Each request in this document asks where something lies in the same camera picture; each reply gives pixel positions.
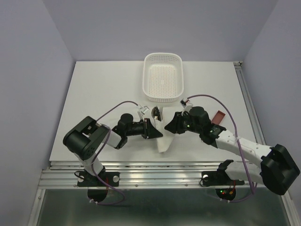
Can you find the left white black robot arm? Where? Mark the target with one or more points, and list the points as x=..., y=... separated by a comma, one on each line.
x=87, y=136

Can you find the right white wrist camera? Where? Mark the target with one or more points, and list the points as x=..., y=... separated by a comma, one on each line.
x=186, y=104

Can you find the aluminium front rail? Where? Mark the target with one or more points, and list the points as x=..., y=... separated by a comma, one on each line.
x=133, y=175

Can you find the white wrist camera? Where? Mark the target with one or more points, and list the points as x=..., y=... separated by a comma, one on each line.
x=142, y=110
x=186, y=104

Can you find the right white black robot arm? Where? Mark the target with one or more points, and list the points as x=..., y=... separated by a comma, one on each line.
x=262, y=164

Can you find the red plastic utensil tray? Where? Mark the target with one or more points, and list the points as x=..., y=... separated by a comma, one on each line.
x=218, y=118

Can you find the aluminium right side rail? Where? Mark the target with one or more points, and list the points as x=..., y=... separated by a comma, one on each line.
x=257, y=131

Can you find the white perforated plastic basket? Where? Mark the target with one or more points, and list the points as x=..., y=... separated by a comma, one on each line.
x=163, y=80

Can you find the green handled spoon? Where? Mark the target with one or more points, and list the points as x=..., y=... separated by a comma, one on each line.
x=156, y=113

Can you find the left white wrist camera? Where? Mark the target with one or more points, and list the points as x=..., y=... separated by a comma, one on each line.
x=142, y=110

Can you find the green handled fork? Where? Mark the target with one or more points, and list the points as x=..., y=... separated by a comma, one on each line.
x=160, y=113

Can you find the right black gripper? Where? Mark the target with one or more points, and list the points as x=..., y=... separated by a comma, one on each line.
x=174, y=125

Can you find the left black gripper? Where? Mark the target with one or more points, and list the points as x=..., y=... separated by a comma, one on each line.
x=148, y=130

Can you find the white paper napkin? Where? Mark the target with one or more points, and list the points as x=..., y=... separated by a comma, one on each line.
x=163, y=143

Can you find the aluminium rail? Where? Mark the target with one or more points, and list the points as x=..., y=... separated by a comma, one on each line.
x=133, y=175
x=257, y=131

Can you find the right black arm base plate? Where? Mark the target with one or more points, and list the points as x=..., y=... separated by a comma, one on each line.
x=215, y=178

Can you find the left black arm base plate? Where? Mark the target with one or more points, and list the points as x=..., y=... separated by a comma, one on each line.
x=97, y=190

